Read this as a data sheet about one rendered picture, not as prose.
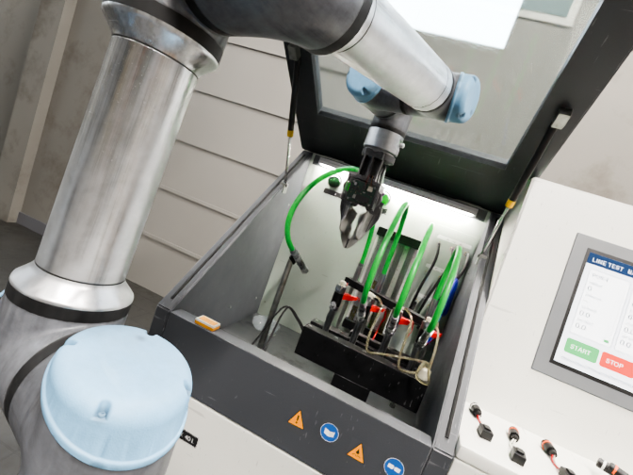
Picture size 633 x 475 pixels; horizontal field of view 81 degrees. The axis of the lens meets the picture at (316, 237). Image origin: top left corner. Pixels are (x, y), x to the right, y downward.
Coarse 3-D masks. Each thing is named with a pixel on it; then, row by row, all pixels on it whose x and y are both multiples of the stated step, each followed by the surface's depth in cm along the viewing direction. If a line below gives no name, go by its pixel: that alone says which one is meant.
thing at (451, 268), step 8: (456, 248) 90; (456, 256) 85; (448, 264) 98; (456, 264) 83; (448, 272) 99; (456, 272) 82; (440, 280) 101; (448, 280) 81; (440, 288) 101; (448, 288) 80; (432, 304) 101; (440, 304) 80; (432, 312) 101; (440, 312) 80; (432, 320) 81; (432, 328) 82; (424, 336) 86; (424, 344) 90
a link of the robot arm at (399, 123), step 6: (396, 114) 73; (402, 114) 74; (372, 120) 78; (378, 120) 75; (384, 120) 74; (390, 120) 74; (396, 120) 74; (402, 120) 74; (408, 120) 75; (372, 126) 80; (378, 126) 75; (384, 126) 74; (390, 126) 74; (396, 126) 74; (402, 126) 75; (408, 126) 76; (396, 132) 74; (402, 132) 75
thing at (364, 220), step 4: (368, 212) 79; (360, 216) 81; (364, 216) 78; (368, 216) 80; (360, 220) 81; (364, 220) 78; (368, 220) 80; (360, 224) 77; (364, 224) 80; (356, 228) 81; (360, 228) 78; (364, 228) 80; (356, 232) 77; (360, 232) 80; (364, 232) 80; (352, 236) 81; (356, 236) 78; (360, 236) 80; (352, 240) 81; (356, 240) 81; (348, 244) 81; (352, 244) 81; (348, 248) 82
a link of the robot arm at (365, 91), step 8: (352, 72) 66; (352, 80) 65; (360, 80) 64; (368, 80) 64; (352, 88) 65; (360, 88) 64; (368, 88) 64; (376, 88) 64; (360, 96) 65; (368, 96) 65; (376, 96) 65; (384, 96) 64; (392, 96) 64; (368, 104) 68; (376, 104) 67; (384, 104) 66; (392, 104) 64; (376, 112) 71; (384, 112) 71; (392, 112) 71; (400, 112) 65
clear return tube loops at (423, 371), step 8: (376, 296) 98; (408, 312) 96; (376, 320) 90; (408, 328) 90; (368, 336) 88; (368, 352) 88; (376, 352) 90; (400, 352) 86; (416, 360) 92; (432, 360) 83; (400, 368) 86; (424, 368) 92; (416, 376) 88; (424, 376) 91; (424, 384) 85
